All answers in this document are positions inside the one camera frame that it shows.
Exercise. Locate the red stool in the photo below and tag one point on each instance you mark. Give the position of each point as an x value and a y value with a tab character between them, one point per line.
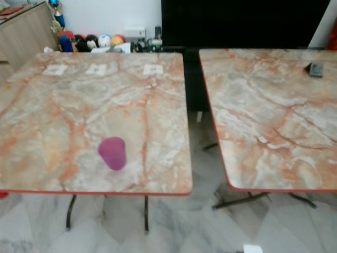
2	195

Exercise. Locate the light wooden cabinet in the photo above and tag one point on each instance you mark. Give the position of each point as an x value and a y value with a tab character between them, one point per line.
26	32

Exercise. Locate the short gold trophy blue base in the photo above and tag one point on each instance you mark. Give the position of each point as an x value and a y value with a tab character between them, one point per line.
66	44

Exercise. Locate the black metal table leg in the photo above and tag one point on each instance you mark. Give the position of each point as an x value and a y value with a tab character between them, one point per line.
69	212
146	213

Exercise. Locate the white paper label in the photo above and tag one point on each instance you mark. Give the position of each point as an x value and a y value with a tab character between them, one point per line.
97	69
152	69

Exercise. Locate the small red object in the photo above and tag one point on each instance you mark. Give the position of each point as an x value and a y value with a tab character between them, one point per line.
66	34

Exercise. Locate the purple plastic cup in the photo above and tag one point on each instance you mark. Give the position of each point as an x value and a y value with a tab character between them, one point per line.
112	153

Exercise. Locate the white paper sheet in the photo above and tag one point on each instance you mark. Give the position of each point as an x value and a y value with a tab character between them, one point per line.
117	48

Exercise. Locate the orange ball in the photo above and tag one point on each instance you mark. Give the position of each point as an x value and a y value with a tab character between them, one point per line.
118	40

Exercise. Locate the white box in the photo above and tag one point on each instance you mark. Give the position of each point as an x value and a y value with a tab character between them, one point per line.
134	32

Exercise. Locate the small dark green object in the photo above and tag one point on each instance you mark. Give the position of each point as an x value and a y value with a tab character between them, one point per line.
148	45

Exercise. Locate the small black upright device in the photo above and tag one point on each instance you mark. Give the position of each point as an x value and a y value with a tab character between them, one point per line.
158	32

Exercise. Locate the black metal table foot bar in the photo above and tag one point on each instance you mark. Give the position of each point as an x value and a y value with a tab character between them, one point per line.
239	201
303	200

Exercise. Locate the black television screen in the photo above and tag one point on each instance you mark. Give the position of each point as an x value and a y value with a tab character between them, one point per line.
242	23

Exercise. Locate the small dark grey box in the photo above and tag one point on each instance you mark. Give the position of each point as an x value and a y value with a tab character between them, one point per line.
316	69

